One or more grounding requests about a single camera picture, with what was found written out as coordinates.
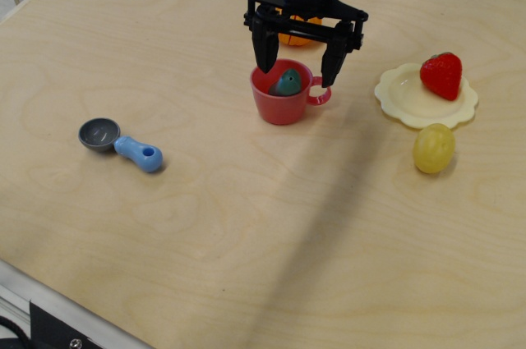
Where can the grey blue toy scoop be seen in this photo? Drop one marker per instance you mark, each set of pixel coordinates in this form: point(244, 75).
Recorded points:
point(103, 134)

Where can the green toy cucumber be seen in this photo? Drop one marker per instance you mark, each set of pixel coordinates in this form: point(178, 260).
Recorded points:
point(289, 84)

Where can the black corner bracket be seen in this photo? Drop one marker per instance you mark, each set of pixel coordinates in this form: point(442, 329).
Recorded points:
point(47, 331)

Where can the aluminium table frame rail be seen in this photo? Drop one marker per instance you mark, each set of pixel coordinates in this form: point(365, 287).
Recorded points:
point(18, 290)

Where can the red toy strawberry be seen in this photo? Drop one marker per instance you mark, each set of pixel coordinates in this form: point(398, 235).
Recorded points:
point(442, 74)

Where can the red plastic cup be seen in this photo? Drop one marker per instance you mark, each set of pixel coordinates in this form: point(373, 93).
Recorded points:
point(285, 110)

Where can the yellow toy lemon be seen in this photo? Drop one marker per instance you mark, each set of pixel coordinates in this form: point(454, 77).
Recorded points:
point(433, 148)

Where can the cream scalloped plate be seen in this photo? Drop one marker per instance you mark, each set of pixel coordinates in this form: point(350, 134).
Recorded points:
point(403, 96)

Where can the orange toy pumpkin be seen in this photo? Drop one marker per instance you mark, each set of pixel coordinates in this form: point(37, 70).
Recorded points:
point(295, 41)

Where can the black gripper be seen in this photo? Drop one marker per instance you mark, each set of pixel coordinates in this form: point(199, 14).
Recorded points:
point(266, 18)

